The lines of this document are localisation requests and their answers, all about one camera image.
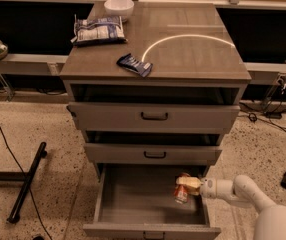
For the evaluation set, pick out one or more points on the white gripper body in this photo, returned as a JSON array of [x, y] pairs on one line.
[[209, 187]]

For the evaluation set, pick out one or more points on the red coke can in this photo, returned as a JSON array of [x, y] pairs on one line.
[[180, 194]]

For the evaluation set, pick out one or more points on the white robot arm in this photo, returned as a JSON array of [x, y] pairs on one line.
[[242, 191]]

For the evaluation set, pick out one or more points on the bottom grey drawer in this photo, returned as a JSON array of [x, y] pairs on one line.
[[137, 202]]

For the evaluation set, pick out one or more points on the grey drawer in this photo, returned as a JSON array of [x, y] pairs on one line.
[[152, 154], [137, 202], [157, 118]]

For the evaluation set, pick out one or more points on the middle grey drawer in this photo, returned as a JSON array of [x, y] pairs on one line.
[[152, 154]]

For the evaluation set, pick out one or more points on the grey drawer cabinet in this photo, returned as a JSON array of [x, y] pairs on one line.
[[194, 63]]

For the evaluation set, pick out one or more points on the top grey drawer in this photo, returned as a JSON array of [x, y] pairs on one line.
[[157, 118]]

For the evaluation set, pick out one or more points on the small dark blue snack packet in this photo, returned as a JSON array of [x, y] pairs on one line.
[[130, 63]]

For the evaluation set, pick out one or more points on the black table leg stand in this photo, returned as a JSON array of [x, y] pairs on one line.
[[26, 179]]

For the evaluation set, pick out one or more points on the blue white chip bag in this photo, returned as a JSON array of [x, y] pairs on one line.
[[98, 31]]

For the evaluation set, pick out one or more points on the white bowl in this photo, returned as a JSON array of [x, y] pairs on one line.
[[122, 8]]

